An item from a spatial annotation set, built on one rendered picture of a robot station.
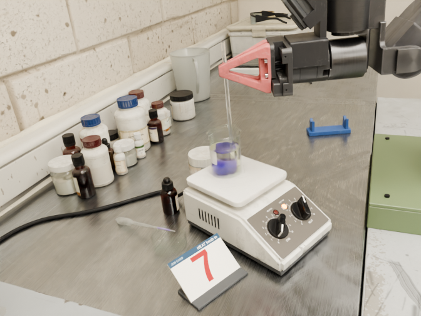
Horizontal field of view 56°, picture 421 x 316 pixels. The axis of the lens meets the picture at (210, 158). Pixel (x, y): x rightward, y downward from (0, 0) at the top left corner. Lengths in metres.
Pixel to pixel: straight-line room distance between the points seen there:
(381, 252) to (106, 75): 0.81
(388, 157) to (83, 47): 0.74
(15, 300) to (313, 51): 0.52
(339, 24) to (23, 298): 0.56
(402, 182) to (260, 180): 0.24
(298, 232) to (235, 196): 0.10
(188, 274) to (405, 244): 0.32
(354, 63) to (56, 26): 0.66
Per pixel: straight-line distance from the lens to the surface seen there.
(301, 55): 0.56
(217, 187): 0.60
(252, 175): 0.63
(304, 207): 0.60
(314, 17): 0.57
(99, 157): 0.81
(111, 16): 1.16
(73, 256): 0.67
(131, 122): 0.93
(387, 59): 0.59
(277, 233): 0.56
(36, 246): 0.73
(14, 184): 0.85
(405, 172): 0.75
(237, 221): 0.57
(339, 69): 0.59
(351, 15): 0.57
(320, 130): 0.99
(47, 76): 0.96
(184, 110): 1.11
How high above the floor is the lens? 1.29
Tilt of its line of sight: 26 degrees down
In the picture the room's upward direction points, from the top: 5 degrees counter-clockwise
